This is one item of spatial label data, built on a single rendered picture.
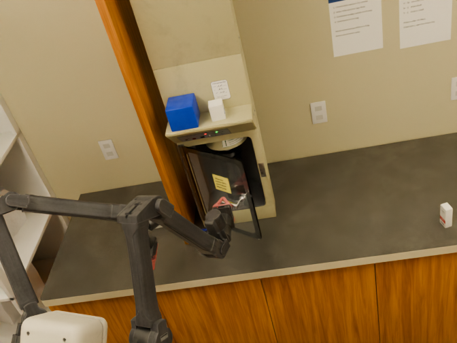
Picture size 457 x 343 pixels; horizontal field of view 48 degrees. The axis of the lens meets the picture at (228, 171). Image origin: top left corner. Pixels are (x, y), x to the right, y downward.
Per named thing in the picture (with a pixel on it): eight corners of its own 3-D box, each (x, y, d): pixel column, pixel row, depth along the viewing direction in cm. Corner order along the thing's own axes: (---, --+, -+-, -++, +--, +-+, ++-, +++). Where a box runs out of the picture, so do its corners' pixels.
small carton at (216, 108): (211, 115, 190) (207, 101, 186) (225, 111, 189) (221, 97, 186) (212, 122, 186) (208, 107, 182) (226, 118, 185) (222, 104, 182)
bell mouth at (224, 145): (206, 130, 220) (203, 119, 217) (247, 122, 217) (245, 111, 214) (204, 154, 206) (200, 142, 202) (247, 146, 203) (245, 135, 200)
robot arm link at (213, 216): (203, 256, 181) (224, 257, 177) (190, 233, 175) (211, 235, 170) (217, 231, 189) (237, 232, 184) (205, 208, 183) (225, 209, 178)
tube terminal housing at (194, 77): (207, 191, 248) (160, 42, 203) (273, 181, 243) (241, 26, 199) (204, 227, 228) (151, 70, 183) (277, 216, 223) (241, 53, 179)
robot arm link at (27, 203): (2, 211, 170) (4, 207, 161) (5, 194, 171) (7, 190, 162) (129, 223, 189) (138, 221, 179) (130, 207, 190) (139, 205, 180)
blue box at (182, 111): (174, 118, 194) (167, 97, 189) (200, 113, 192) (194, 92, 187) (171, 132, 186) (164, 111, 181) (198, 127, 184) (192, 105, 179)
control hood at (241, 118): (175, 139, 201) (167, 118, 195) (257, 125, 196) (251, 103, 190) (171, 157, 191) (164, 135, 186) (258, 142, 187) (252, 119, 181)
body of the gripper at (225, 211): (229, 203, 188) (228, 217, 182) (234, 224, 194) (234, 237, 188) (211, 206, 189) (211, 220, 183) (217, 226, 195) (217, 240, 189)
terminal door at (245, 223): (204, 220, 224) (179, 144, 201) (262, 239, 207) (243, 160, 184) (202, 220, 224) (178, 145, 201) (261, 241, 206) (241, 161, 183)
